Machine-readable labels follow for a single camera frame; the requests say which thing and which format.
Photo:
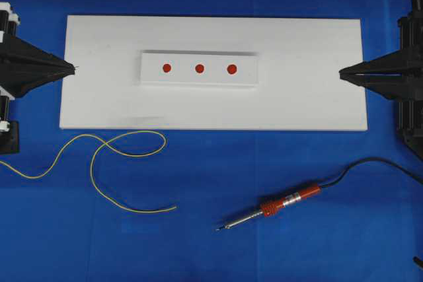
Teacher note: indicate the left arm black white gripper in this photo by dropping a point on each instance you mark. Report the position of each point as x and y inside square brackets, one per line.
[17, 83]

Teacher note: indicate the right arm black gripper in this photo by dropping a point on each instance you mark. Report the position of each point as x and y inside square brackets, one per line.
[409, 109]

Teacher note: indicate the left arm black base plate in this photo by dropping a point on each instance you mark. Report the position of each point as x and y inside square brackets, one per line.
[10, 140]

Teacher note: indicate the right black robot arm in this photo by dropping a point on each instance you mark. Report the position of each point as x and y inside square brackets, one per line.
[414, 56]

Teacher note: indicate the blue table cloth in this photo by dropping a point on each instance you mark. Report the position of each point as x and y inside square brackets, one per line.
[80, 213]

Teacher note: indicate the large white foam board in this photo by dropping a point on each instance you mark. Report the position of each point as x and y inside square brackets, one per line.
[298, 88]

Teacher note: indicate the red handled soldering iron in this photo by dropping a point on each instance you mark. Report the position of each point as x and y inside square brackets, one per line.
[272, 207]

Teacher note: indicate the small raised white block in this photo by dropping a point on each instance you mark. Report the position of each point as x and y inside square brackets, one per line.
[198, 69]

